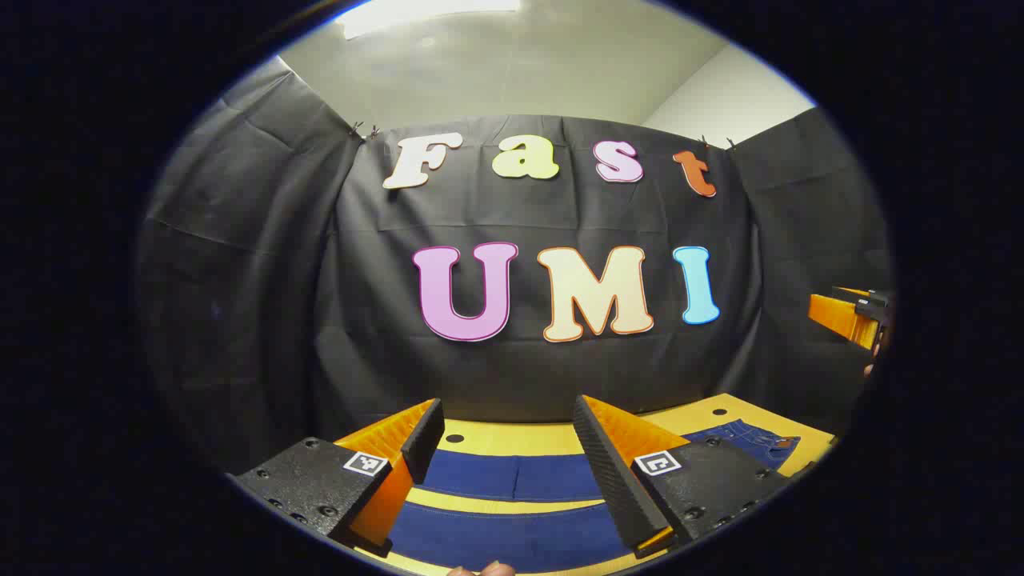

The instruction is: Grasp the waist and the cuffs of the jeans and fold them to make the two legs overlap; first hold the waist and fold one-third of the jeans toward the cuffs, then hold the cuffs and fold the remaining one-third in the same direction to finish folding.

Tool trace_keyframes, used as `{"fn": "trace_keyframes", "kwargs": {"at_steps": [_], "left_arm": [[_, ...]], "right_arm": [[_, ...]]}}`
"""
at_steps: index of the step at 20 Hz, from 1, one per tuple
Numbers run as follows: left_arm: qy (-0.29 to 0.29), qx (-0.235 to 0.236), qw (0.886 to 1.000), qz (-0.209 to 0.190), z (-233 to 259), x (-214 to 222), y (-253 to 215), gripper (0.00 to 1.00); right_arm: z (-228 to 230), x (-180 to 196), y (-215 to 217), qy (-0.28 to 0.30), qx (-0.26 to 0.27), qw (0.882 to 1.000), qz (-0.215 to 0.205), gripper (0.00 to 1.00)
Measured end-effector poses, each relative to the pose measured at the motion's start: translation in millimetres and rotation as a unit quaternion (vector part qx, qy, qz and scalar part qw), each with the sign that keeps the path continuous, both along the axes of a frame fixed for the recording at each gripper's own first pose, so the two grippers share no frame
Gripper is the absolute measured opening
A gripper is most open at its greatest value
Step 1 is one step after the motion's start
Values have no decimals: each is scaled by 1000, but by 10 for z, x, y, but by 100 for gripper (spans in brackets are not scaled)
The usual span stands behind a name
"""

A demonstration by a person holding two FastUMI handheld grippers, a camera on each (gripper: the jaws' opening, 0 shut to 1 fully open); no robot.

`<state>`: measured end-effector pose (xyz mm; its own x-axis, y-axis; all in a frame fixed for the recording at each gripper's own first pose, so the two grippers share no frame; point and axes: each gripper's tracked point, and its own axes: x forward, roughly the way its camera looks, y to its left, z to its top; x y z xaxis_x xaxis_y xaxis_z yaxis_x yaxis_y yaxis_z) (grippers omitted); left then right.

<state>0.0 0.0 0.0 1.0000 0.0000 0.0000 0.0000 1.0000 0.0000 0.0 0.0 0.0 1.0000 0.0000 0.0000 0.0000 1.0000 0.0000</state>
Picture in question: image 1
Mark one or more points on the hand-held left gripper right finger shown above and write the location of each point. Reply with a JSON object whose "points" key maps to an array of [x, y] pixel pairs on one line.
{"points": [[604, 472]]}

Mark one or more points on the black backdrop cloth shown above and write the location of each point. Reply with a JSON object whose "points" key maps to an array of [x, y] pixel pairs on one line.
{"points": [[280, 320]]}

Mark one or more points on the blue denim jeans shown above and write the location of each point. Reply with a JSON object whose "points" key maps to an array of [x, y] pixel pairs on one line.
{"points": [[512, 532]]}

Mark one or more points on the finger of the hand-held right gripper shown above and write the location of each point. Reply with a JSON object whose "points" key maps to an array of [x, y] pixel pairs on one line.
{"points": [[836, 316]]}

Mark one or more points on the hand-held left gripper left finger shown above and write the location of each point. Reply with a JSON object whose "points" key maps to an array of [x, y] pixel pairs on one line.
{"points": [[425, 438]]}

